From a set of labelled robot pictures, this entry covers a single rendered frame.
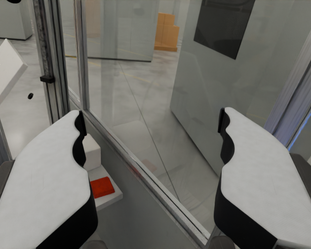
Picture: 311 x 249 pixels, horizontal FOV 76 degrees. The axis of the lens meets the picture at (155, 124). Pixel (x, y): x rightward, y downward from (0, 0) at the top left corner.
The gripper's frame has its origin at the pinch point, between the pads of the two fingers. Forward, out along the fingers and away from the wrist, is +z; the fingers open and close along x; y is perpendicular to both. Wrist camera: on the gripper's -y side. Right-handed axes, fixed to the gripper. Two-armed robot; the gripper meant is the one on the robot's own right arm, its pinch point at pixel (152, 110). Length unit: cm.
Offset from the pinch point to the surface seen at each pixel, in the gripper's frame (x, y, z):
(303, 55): 20.2, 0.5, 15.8
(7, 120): -181, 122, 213
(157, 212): 2, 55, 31
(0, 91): -32.8, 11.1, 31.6
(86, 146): -27, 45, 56
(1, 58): -40, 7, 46
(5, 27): -412, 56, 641
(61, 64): -37, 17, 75
